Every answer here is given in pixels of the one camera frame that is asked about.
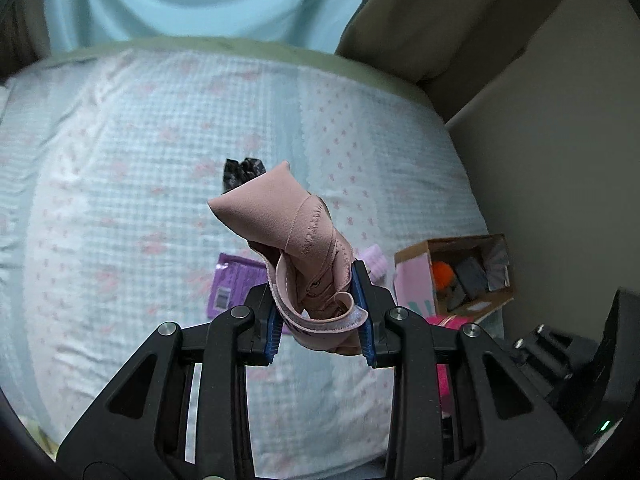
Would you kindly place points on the pale yellow cloth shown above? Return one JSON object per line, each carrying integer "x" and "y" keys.
{"x": 42, "y": 440}

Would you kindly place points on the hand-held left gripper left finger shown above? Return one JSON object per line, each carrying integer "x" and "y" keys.
{"x": 273, "y": 336}

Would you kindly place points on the green bed sheet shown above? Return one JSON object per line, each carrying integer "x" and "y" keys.
{"x": 350, "y": 67}

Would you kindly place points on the cardboard box with pink side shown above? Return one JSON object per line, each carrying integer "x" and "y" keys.
{"x": 415, "y": 280}

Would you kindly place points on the orange pompom ball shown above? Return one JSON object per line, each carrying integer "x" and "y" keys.
{"x": 443, "y": 275}

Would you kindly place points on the checked floral bed quilt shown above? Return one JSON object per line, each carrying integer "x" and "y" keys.
{"x": 150, "y": 185}

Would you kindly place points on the purple packet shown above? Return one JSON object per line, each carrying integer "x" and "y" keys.
{"x": 235, "y": 280}

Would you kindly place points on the dark grey folded cloth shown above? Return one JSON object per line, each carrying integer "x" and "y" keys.
{"x": 456, "y": 299}

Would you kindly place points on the grey patterned cloth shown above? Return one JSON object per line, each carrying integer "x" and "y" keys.
{"x": 497, "y": 265}

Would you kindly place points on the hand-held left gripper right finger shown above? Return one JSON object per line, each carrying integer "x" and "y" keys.
{"x": 362, "y": 310}

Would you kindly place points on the beige pink undergarment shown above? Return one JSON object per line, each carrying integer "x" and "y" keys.
{"x": 290, "y": 220}

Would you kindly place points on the light blue curtain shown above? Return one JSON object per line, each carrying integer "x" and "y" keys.
{"x": 200, "y": 0}

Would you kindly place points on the hot pink cloth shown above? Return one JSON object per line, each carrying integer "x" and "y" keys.
{"x": 447, "y": 385}

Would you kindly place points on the dark patterned cloth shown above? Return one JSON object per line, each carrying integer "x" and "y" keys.
{"x": 242, "y": 172}

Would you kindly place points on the light pink ribbed cloth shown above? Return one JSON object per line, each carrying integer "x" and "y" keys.
{"x": 374, "y": 262}

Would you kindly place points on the brown upholstered headboard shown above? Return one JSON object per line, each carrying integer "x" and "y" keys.
{"x": 450, "y": 25}

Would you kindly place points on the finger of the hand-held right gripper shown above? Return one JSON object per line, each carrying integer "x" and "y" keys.
{"x": 542, "y": 355}

